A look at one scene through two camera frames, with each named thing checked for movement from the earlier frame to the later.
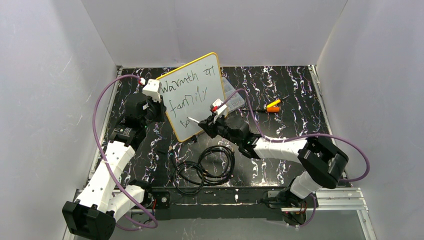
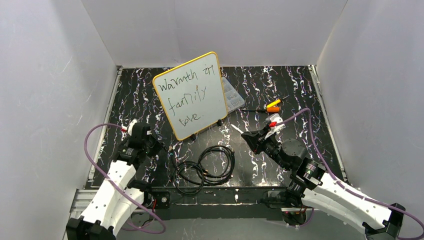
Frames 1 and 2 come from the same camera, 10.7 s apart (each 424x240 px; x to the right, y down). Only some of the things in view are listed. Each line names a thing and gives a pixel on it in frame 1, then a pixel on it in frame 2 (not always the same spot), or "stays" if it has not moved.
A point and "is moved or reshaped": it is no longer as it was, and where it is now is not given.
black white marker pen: x=197 y=121 is moved or reshaped
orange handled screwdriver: x=272 y=109 stays
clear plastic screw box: x=237 y=101 stays
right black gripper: x=212 y=124 -> x=262 y=140
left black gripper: x=158 y=110 -> x=154 y=143
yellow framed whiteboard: x=189 y=91 stays
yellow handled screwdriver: x=273 y=103 stays
